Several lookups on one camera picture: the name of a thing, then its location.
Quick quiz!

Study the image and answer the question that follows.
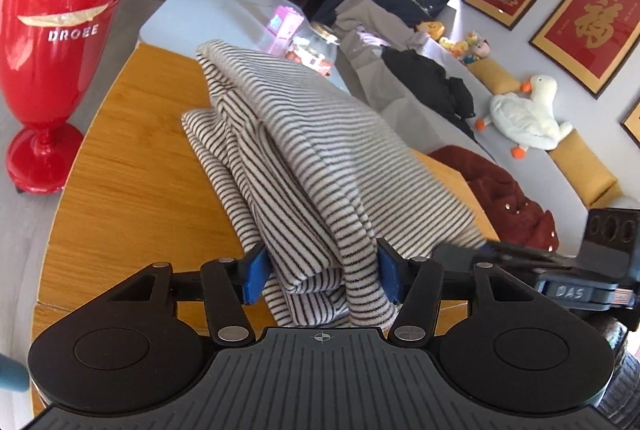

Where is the striped black and white shirt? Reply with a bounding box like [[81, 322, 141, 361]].
[[181, 39, 488, 328]]

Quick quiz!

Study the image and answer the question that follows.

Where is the red fleece coat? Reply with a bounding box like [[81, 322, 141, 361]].
[[429, 145, 560, 253]]

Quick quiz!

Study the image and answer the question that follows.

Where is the white coffee table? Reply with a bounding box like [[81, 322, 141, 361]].
[[139, 0, 361, 98]]

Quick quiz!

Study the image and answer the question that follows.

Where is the teal rounded object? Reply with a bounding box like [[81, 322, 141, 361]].
[[0, 352, 29, 392]]

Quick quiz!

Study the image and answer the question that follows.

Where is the grey sofa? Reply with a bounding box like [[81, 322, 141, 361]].
[[330, 0, 640, 261]]

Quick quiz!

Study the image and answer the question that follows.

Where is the small doll plush toy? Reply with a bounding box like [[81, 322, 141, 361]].
[[462, 30, 492, 64]]

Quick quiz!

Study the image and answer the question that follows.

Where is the glass jar with pink label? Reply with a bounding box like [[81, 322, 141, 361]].
[[285, 21, 342, 78]]

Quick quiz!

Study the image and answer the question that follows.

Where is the red goblet-shaped appliance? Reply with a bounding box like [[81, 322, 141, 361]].
[[0, 0, 137, 196]]

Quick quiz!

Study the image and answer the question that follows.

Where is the yellow bear plush toy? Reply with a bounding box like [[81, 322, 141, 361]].
[[417, 20, 446, 42]]

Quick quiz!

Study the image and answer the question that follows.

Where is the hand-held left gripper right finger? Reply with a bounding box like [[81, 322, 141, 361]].
[[377, 237, 551, 348]]

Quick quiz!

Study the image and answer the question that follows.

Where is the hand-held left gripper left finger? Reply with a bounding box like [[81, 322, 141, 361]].
[[95, 243, 271, 347]]

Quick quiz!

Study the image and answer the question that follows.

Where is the red framed character picture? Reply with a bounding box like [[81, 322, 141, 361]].
[[529, 0, 640, 100]]

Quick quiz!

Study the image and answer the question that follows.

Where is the yellow pillow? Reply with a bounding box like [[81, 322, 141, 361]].
[[467, 58, 523, 95], [550, 130, 623, 206]]

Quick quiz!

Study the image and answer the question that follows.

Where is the small yellow duck plush toy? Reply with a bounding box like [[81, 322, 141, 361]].
[[440, 37, 468, 57]]

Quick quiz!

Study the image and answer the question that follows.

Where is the black jacket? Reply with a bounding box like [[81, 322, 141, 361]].
[[382, 46, 476, 143]]

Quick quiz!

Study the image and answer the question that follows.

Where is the white duck plush toy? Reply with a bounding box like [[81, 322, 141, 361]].
[[475, 74, 573, 159]]

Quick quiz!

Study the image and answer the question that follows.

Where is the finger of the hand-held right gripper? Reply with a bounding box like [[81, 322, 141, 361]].
[[432, 239, 583, 273]]

